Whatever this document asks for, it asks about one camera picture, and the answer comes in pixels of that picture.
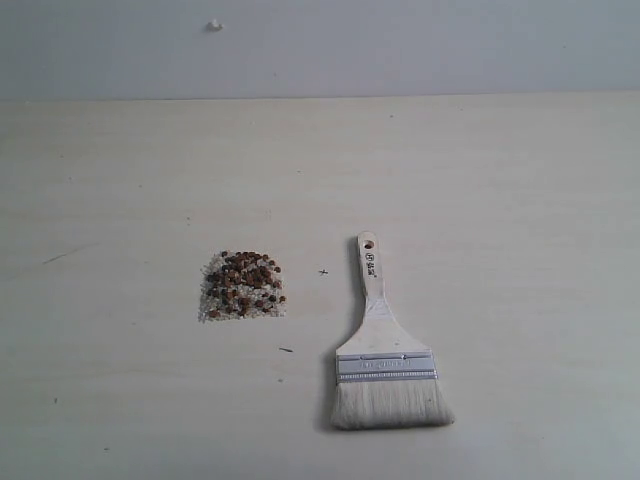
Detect pile of brown pellets and grains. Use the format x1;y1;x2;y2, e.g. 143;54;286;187
198;250;287;323

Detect wooden paint brush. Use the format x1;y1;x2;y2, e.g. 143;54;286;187
331;232;455;431

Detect white blob on wall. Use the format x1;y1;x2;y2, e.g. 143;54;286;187
206;20;224;32

